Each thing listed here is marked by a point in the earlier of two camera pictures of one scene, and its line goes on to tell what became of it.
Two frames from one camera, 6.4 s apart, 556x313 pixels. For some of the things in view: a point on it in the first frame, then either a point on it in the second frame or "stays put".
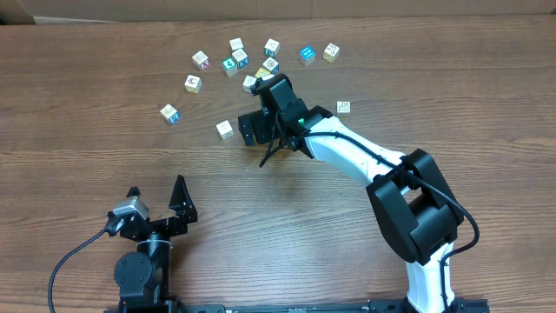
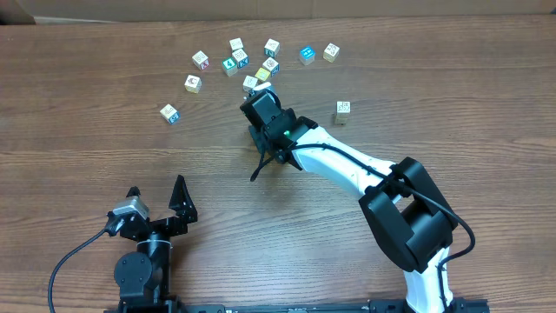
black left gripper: x=183 y=210 stays put
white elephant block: x=343 y=106 stays put
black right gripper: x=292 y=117 to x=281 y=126
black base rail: x=142 y=305 stays put
